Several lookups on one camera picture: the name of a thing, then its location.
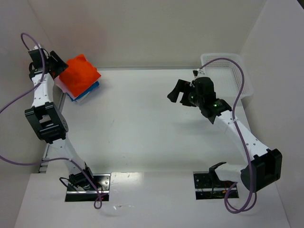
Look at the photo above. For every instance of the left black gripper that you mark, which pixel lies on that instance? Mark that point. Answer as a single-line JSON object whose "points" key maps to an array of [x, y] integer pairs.
{"points": [[55, 65]]}

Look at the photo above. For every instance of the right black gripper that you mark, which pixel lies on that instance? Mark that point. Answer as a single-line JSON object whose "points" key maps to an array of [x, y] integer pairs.
{"points": [[184, 94]]}

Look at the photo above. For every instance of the orange t shirt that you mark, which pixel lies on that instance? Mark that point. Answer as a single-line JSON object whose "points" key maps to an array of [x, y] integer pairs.
{"points": [[79, 75]]}

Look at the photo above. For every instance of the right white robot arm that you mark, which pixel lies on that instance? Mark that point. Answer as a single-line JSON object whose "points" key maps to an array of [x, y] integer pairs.
{"points": [[263, 165]]}

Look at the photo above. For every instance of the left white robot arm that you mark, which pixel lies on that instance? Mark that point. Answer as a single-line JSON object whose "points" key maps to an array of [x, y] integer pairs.
{"points": [[80, 174]]}

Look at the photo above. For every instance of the pink folded t shirt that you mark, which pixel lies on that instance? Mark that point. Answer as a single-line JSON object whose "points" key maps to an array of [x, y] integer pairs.
{"points": [[61, 85]]}

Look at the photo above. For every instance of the white folded t shirt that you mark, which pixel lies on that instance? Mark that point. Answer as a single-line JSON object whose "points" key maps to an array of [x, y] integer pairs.
{"points": [[80, 98]]}

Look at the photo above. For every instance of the blue folded t shirt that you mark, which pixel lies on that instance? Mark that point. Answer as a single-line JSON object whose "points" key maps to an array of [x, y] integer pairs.
{"points": [[90, 90]]}

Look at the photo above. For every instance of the white plastic basket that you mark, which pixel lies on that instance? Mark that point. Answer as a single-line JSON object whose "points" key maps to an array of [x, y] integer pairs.
{"points": [[228, 74]]}

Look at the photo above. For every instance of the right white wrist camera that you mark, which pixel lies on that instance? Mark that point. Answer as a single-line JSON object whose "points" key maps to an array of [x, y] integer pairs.
{"points": [[198, 73]]}

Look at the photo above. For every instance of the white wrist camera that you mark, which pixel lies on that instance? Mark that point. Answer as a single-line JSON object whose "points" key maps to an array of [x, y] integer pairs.
{"points": [[198, 73], [37, 47]]}

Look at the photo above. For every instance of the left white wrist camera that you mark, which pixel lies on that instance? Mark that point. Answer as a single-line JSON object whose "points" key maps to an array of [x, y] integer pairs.
{"points": [[37, 47]]}

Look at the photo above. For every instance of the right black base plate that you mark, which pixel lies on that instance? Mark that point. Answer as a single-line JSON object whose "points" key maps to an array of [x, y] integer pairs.
{"points": [[206, 190]]}

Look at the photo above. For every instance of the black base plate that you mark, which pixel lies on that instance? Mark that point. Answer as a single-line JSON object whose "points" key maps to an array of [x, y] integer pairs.
{"points": [[206, 190], [78, 194]]}

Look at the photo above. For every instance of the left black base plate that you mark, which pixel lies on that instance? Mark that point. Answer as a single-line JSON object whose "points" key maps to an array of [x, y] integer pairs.
{"points": [[78, 194]]}

